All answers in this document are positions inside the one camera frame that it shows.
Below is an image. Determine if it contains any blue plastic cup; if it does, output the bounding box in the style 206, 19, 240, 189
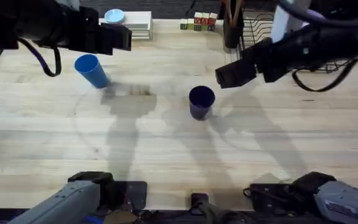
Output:
74, 54, 111, 90

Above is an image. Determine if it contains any dark purple plastic cup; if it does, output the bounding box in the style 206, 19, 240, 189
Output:
188, 85, 216, 121

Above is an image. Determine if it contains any light blue round plate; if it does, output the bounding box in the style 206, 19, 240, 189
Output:
104, 8, 126, 25

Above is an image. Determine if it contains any left wrist upright plate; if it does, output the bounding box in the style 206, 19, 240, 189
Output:
54, 0, 81, 12

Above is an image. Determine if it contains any wrist upright plate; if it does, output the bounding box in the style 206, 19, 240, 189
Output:
54, 0, 81, 12
271, 0, 311, 44

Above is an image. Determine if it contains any black utensil holder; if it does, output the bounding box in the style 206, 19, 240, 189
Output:
221, 0, 246, 50

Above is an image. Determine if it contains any right wrist upright plate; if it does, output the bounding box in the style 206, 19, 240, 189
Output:
271, 0, 311, 44

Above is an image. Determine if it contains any wooden utensil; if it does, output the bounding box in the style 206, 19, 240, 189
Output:
224, 0, 233, 26

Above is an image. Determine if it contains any heap of toy blocks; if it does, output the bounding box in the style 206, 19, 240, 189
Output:
179, 11, 219, 32

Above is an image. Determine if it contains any black wire dish rack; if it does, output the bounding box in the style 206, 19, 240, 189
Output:
238, 11, 356, 75

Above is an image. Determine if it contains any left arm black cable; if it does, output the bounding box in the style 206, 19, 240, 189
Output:
17, 37, 63, 78

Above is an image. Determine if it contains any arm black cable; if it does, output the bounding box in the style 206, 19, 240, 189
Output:
17, 37, 63, 78
291, 58, 358, 93

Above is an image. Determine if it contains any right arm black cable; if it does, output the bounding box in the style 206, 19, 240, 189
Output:
291, 58, 358, 93

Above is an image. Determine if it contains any purple cable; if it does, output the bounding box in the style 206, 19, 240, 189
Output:
277, 0, 358, 26

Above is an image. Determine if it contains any small black bracket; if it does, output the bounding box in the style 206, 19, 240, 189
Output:
190, 192, 210, 216

